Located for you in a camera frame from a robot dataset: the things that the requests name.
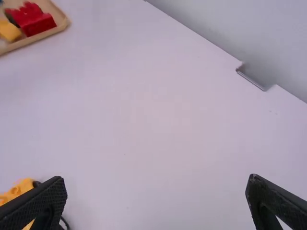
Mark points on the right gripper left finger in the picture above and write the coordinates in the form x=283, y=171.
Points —
x=40, y=203

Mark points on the red toy brick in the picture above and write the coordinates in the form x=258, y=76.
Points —
x=36, y=21

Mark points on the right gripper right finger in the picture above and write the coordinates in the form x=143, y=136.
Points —
x=268, y=198

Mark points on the yellow toy car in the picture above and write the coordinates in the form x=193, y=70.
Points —
x=14, y=191

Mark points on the tan tray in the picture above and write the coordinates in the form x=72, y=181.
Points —
x=48, y=38

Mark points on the yellow toy brick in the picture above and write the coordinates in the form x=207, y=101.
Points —
x=9, y=31

